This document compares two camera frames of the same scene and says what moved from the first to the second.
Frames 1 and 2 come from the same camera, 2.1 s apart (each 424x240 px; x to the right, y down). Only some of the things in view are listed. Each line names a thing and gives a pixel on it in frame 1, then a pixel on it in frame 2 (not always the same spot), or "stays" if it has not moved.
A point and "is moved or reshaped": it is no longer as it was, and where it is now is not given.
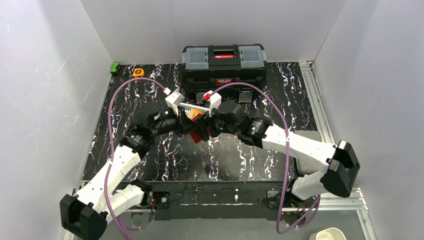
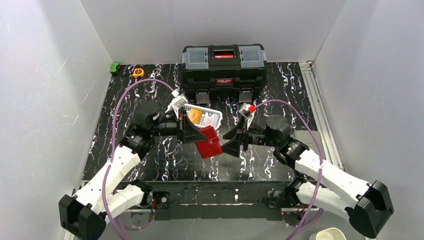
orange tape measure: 138,72 stays
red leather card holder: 196,139 is moved or reshaped
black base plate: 212,200 stays
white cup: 331,233 stays
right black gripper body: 205,123 -> 245,139
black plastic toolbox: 214,67 stays
